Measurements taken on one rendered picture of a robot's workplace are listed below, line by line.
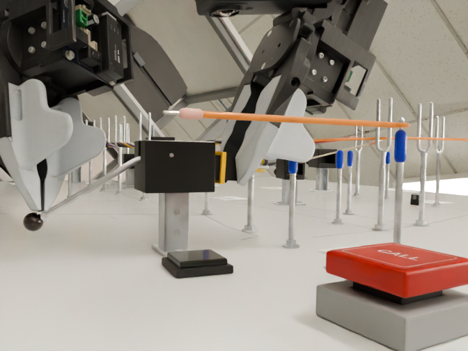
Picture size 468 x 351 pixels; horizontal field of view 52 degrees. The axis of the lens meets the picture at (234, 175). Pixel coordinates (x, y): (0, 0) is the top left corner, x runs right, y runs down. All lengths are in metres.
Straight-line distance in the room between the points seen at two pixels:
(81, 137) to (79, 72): 0.05
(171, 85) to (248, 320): 1.34
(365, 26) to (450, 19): 2.59
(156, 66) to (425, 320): 1.38
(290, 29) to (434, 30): 2.74
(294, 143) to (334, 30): 0.10
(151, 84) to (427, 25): 1.99
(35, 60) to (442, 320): 0.30
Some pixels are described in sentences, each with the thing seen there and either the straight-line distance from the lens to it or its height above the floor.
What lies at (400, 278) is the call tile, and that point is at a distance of 0.22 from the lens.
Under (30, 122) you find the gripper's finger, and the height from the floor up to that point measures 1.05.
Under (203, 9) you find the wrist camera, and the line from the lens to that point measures 0.42.
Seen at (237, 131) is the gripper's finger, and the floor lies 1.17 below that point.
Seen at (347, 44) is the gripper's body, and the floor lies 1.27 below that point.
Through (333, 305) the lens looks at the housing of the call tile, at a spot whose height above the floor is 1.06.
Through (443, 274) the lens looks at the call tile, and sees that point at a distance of 0.24.
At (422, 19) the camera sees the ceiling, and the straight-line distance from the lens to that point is 3.13.
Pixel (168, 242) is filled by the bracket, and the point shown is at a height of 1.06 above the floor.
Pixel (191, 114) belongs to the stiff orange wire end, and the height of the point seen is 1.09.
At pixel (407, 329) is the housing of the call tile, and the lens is 0.22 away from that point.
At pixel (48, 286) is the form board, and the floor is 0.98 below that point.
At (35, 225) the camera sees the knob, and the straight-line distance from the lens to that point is 0.37.
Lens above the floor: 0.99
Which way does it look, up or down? 21 degrees up
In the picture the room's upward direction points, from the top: 44 degrees clockwise
